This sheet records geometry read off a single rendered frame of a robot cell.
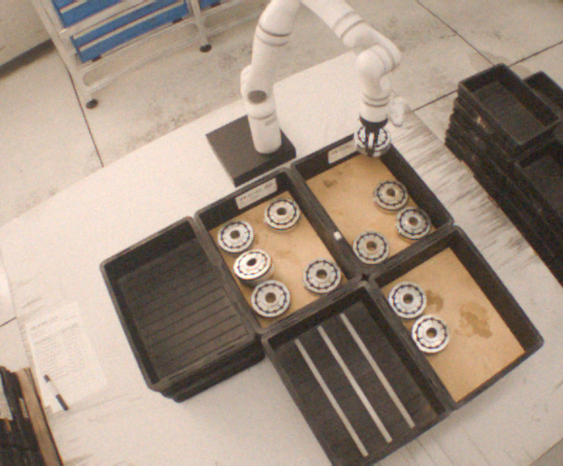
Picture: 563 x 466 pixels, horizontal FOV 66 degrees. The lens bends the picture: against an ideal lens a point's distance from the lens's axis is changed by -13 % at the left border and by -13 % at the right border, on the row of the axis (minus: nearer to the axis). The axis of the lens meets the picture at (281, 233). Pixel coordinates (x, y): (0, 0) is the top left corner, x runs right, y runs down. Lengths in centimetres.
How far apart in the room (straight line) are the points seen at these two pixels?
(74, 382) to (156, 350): 35
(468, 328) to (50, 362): 125
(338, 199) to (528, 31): 253
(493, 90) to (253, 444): 180
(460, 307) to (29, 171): 255
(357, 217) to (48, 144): 223
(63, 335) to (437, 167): 136
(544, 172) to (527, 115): 27
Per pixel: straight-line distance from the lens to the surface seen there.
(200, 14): 311
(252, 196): 139
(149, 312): 138
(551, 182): 226
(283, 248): 137
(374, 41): 112
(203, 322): 132
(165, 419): 143
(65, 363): 159
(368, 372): 125
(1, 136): 349
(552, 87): 274
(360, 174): 149
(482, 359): 132
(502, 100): 232
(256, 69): 136
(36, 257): 180
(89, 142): 302
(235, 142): 170
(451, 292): 135
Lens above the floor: 205
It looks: 62 degrees down
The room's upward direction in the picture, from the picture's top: 10 degrees counter-clockwise
